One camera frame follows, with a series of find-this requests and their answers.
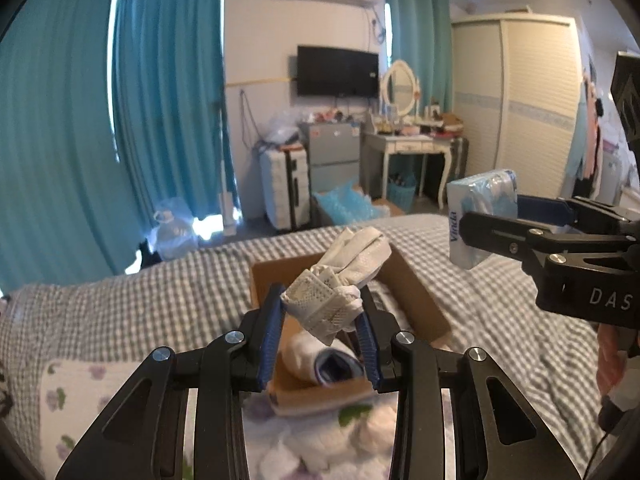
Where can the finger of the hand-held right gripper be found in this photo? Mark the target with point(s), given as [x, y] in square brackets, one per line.
[492, 237]
[542, 208]

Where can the white mesh gloves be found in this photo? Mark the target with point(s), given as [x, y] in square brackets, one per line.
[332, 280]

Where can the blue plastic basket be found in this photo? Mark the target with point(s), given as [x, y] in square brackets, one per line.
[401, 195]

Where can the blue white sock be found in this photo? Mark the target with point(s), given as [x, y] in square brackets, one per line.
[342, 367]

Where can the narrow teal curtain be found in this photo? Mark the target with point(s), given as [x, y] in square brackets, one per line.
[415, 25]

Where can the cream wardrobe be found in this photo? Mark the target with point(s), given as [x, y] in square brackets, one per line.
[520, 100]

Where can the white blue tissue pack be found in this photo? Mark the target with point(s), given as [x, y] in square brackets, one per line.
[482, 195]

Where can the grey mini fridge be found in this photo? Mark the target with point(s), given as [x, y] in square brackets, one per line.
[334, 152]

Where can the rolled white sock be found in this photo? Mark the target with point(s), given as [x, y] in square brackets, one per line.
[305, 355]

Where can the wide teal curtain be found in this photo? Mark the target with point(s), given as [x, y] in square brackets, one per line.
[55, 135]

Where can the blue bubble wrap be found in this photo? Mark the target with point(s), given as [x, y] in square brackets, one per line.
[345, 205]

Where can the black angular object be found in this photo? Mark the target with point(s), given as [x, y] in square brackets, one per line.
[627, 95]

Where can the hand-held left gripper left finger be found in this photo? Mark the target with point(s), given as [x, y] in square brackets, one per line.
[270, 332]

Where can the black wall television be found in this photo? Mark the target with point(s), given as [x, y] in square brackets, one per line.
[337, 71]

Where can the cosmetics clutter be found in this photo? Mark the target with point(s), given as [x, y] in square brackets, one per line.
[430, 122]

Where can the person's right hand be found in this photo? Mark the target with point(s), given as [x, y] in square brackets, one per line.
[612, 360]

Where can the brown cardboard box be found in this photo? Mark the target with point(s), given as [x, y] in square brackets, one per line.
[415, 300]

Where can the clear plastic bag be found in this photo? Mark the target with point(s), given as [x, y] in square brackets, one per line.
[281, 127]

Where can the grey checked bed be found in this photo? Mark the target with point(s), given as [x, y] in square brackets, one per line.
[150, 310]

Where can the white suitcase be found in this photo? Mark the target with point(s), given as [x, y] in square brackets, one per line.
[282, 190]

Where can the white oval mirror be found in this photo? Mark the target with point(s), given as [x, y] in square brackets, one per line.
[400, 85]

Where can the white dressing table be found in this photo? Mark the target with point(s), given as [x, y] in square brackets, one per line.
[410, 146]

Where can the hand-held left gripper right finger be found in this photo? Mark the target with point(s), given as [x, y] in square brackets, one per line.
[368, 347]

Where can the white floral blanket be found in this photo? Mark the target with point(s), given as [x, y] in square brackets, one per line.
[80, 385]

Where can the clear water jug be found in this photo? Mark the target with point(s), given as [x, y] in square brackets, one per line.
[172, 232]

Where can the hanging clothes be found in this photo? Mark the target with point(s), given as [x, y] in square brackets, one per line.
[587, 130]

